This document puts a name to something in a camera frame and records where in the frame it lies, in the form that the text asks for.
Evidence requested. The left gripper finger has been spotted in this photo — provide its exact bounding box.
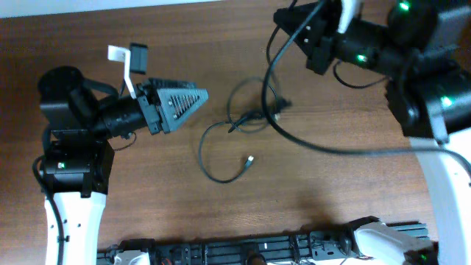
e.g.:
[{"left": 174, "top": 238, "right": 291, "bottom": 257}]
[
  {"left": 148, "top": 78, "right": 197, "bottom": 90},
  {"left": 154, "top": 88, "right": 209, "bottom": 134}
]

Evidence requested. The thin black USB cable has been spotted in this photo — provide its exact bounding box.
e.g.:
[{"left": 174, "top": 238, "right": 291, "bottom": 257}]
[{"left": 197, "top": 76, "right": 294, "bottom": 184}]

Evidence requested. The thick black USB cable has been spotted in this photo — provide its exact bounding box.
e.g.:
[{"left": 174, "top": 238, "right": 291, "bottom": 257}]
[{"left": 260, "top": 0, "right": 471, "bottom": 185}]

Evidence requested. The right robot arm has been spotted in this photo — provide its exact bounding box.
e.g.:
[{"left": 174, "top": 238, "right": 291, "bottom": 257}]
[{"left": 274, "top": 1, "right": 470, "bottom": 264}]

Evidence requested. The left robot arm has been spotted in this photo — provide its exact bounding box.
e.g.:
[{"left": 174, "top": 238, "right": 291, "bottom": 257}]
[{"left": 32, "top": 66, "right": 209, "bottom": 264}]

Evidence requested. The right camera cable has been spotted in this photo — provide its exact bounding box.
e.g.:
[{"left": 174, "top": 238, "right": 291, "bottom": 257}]
[{"left": 333, "top": 60, "right": 389, "bottom": 90}]

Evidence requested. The camera cable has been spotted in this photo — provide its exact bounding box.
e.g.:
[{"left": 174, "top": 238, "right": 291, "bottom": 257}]
[
  {"left": 32, "top": 154, "right": 71, "bottom": 265},
  {"left": 333, "top": 60, "right": 389, "bottom": 90}
]

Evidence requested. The left camera cable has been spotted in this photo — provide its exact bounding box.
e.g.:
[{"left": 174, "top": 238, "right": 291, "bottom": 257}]
[{"left": 32, "top": 154, "right": 71, "bottom": 265}]

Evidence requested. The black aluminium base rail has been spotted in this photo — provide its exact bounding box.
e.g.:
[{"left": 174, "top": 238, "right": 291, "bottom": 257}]
[{"left": 97, "top": 222, "right": 431, "bottom": 265}]

